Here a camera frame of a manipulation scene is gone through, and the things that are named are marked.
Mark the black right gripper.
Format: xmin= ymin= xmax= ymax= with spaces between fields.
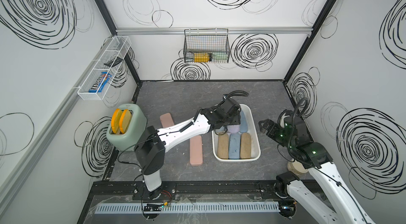
xmin=259 ymin=117 xmax=295 ymax=151

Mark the light blue glasses case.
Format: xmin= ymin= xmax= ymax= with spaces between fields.
xmin=228 ymin=133 xmax=241 ymax=159

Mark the olive glasses case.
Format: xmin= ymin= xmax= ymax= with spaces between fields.
xmin=217 ymin=134 xmax=229 ymax=159

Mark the pink glasses case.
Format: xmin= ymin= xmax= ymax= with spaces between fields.
xmin=190 ymin=135 xmax=203 ymax=166
xmin=160 ymin=113 xmax=174 ymax=128

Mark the lavender glasses case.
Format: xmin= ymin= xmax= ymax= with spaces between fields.
xmin=227 ymin=125 xmax=240 ymax=134

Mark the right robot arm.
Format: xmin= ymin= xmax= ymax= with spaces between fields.
xmin=259 ymin=110 xmax=373 ymax=224

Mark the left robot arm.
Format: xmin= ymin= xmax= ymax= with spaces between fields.
xmin=134 ymin=97 xmax=241 ymax=199

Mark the white plastic storage box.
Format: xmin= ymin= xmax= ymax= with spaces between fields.
xmin=211 ymin=104 xmax=261 ymax=163

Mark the beige round lid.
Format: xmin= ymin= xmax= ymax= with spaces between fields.
xmin=287 ymin=159 xmax=308 ymax=176

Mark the green item in basket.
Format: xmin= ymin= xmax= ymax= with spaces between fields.
xmin=211 ymin=52 xmax=229 ymax=63

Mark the yellow item in basket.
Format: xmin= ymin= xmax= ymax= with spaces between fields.
xmin=193 ymin=53 xmax=211 ymax=63

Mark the orange toast slice right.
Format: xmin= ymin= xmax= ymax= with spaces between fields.
xmin=119 ymin=109 xmax=132 ymax=134

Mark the orange toast slice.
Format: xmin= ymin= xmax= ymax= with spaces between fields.
xmin=111 ymin=109 xmax=123 ymax=134
xmin=119 ymin=109 xmax=132 ymax=134

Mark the orange toast slice left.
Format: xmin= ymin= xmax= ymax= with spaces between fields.
xmin=111 ymin=109 xmax=123 ymax=134

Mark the black remote on shelf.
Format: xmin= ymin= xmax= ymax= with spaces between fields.
xmin=104 ymin=58 xmax=123 ymax=67

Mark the blue snack packet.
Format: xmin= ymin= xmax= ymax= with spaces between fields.
xmin=88 ymin=72 xmax=111 ymax=93

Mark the black corrugated right cable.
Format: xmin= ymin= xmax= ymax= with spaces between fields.
xmin=277 ymin=98 xmax=309 ymax=129

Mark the black corrugated cable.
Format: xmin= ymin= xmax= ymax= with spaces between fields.
xmin=277 ymin=98 xmax=309 ymax=129
xmin=223 ymin=90 xmax=250 ymax=101

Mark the black corrugated left cable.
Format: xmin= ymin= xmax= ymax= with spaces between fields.
xmin=223 ymin=90 xmax=250 ymax=101

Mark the white slotted cable duct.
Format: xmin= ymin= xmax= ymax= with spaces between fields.
xmin=95 ymin=202 xmax=280 ymax=214

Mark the black wire wall basket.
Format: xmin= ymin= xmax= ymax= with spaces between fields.
xmin=183 ymin=28 xmax=230 ymax=63

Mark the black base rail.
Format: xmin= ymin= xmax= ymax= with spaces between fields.
xmin=87 ymin=180 xmax=287 ymax=200

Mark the white wire wall shelf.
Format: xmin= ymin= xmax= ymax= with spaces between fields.
xmin=77 ymin=35 xmax=131 ymax=101

